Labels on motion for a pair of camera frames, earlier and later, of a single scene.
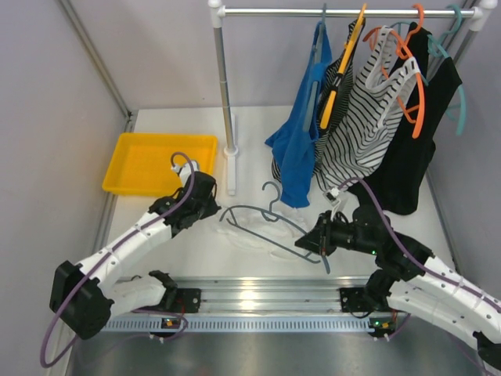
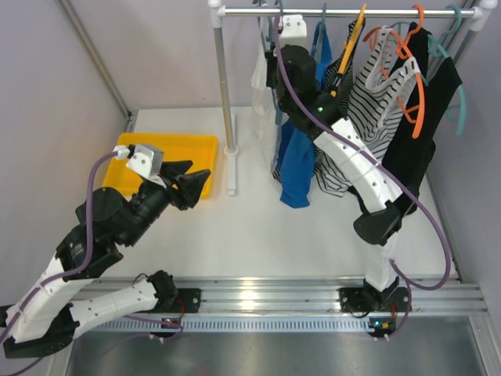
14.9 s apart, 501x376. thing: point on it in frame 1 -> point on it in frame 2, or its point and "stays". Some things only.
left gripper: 206,192 -> 172,188
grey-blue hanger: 270,210 -> 270,22
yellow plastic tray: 142,164 stays
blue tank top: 294,137 stays
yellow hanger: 347,45 stays
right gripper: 319,240 -> 271,56
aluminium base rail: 275,295 stays
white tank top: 276,232 -> 264,107
